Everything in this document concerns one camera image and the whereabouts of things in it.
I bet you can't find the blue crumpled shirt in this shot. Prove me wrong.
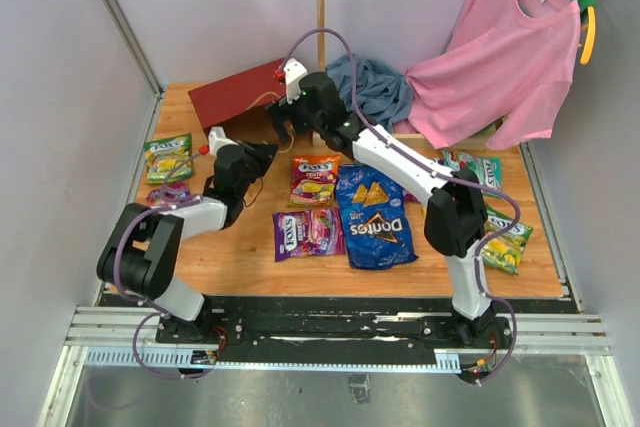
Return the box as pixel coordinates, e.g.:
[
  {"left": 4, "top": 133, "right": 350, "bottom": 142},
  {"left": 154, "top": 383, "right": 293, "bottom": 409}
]
[{"left": 326, "top": 54, "right": 413, "bottom": 132}]

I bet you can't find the green yellow Fox's candy bag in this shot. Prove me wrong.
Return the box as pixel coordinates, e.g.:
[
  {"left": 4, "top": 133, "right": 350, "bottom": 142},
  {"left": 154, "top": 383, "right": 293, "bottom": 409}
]
[{"left": 482, "top": 206, "right": 533, "bottom": 275}]

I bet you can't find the green candy snack bag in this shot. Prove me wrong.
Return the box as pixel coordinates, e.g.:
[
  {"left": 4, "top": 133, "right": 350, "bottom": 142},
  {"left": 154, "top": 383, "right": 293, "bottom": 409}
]
[{"left": 441, "top": 150, "right": 503, "bottom": 191}]

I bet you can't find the yellow clothes hanger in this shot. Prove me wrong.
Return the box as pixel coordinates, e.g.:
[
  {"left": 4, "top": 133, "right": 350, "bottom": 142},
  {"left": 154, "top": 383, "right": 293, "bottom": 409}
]
[{"left": 578, "top": 0, "right": 597, "bottom": 65}]

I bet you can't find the purple berries Fox's candy bag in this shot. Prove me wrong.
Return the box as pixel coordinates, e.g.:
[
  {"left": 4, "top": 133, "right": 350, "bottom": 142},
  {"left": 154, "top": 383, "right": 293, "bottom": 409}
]
[{"left": 272, "top": 207, "right": 346, "bottom": 262}]

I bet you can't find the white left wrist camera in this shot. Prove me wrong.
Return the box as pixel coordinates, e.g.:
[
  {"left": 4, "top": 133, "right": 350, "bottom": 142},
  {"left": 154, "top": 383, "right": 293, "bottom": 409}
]
[{"left": 208, "top": 126, "right": 236, "bottom": 155}]

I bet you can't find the orange Fox's candy bag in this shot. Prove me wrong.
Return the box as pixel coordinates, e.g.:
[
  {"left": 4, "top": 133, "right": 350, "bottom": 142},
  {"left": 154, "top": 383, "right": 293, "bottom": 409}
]
[{"left": 289, "top": 155, "right": 340, "bottom": 207}]

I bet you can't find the blue Doritos chip bag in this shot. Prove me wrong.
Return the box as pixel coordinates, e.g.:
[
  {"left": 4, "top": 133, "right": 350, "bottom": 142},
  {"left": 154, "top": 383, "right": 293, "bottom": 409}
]
[{"left": 336, "top": 164, "right": 418, "bottom": 270}]

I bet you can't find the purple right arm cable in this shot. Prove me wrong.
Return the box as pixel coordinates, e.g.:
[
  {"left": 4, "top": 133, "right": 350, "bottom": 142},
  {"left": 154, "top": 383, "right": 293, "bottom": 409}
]
[{"left": 284, "top": 27, "right": 516, "bottom": 388}]

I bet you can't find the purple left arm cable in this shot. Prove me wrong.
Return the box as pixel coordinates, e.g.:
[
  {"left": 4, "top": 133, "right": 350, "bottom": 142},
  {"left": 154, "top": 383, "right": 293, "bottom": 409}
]
[{"left": 112, "top": 151, "right": 216, "bottom": 381}]

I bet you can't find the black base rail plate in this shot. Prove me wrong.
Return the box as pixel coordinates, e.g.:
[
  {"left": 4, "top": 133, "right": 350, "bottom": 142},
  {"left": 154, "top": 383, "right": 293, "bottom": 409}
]
[{"left": 94, "top": 294, "right": 571, "bottom": 368}]

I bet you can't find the red paper bag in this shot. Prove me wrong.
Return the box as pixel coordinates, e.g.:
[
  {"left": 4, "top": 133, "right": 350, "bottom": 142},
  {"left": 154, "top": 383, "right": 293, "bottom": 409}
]
[{"left": 188, "top": 59, "right": 285, "bottom": 155}]

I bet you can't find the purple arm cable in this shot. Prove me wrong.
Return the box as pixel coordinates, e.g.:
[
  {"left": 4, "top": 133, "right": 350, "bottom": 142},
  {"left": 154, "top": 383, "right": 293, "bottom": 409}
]
[
  {"left": 112, "top": 151, "right": 216, "bottom": 381},
  {"left": 284, "top": 27, "right": 516, "bottom": 388}
]

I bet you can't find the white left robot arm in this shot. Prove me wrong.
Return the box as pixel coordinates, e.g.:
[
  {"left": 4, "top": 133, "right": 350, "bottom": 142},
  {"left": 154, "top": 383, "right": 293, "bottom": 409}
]
[{"left": 96, "top": 141, "right": 278, "bottom": 343}]

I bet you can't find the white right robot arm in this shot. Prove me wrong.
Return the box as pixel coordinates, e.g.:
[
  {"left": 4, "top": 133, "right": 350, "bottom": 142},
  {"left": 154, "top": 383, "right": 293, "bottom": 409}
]
[{"left": 268, "top": 68, "right": 497, "bottom": 347}]

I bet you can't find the purple snack bag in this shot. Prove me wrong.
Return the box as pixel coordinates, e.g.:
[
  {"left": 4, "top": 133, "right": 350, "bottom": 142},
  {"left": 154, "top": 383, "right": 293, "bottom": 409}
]
[{"left": 403, "top": 158, "right": 445, "bottom": 204}]

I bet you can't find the pink t-shirt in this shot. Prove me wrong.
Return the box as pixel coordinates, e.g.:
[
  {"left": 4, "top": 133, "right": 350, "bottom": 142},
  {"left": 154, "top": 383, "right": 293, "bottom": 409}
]
[{"left": 395, "top": 0, "right": 581, "bottom": 150}]

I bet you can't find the wooden rack frame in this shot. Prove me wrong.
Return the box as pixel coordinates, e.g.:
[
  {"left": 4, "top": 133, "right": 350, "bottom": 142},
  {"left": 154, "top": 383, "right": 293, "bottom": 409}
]
[{"left": 315, "top": 0, "right": 464, "bottom": 148}]

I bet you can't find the aluminium corner post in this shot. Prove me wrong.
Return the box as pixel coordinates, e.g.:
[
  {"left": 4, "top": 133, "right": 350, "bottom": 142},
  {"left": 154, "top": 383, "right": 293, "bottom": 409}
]
[{"left": 101, "top": 0, "right": 165, "bottom": 98}]

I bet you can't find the green white snack bag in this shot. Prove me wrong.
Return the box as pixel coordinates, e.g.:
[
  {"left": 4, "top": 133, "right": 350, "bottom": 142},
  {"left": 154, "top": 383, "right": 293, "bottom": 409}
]
[{"left": 144, "top": 133, "right": 193, "bottom": 185}]

